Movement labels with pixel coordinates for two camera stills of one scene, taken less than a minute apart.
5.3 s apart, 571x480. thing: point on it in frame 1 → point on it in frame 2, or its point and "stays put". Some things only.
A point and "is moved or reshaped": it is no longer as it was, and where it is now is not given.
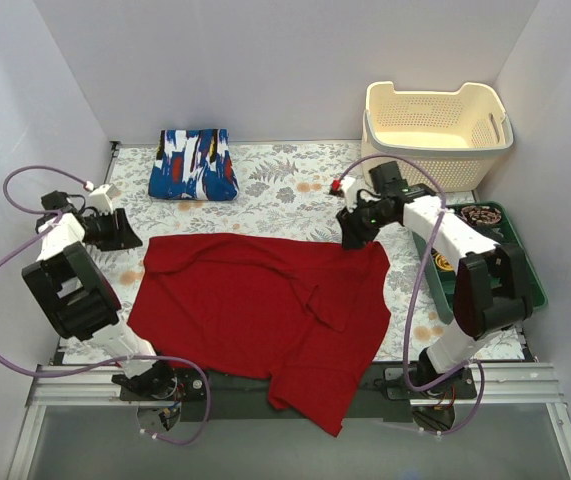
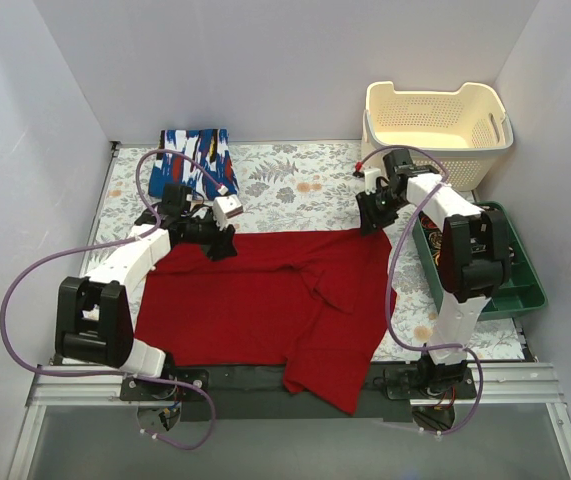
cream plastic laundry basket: x=456 y=135 stays put
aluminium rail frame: x=96 y=387 stays put
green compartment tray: x=491 y=221 stays put
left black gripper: x=113 y=230 → x=217 y=240
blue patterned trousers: x=194 y=164 stays put
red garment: x=304 y=314 is moved or reshaped
